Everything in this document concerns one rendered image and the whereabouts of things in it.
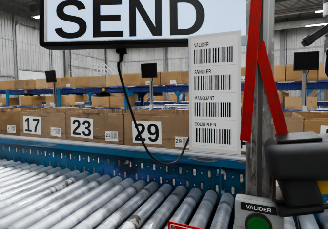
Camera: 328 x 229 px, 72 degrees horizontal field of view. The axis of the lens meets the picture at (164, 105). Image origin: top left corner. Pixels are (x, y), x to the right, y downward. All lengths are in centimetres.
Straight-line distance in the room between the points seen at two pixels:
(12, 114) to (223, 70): 157
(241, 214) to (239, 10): 38
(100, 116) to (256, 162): 98
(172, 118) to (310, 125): 55
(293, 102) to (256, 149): 492
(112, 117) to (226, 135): 89
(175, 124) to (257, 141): 69
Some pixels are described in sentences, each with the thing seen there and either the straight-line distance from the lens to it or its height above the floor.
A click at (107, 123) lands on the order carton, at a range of 123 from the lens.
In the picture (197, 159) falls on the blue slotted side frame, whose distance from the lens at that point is 99.
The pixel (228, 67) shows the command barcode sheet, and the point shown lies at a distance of 38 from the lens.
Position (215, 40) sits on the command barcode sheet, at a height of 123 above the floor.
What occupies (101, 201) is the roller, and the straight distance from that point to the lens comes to 96.
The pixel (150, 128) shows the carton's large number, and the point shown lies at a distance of 110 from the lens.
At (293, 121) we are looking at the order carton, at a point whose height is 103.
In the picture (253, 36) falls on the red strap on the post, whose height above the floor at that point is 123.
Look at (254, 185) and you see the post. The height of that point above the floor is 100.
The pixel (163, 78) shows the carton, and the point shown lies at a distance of 599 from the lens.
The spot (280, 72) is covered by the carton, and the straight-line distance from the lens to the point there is 554.
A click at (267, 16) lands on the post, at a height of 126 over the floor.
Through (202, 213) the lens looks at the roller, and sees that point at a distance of 84.
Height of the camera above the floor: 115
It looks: 3 degrees down
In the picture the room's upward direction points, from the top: 1 degrees counter-clockwise
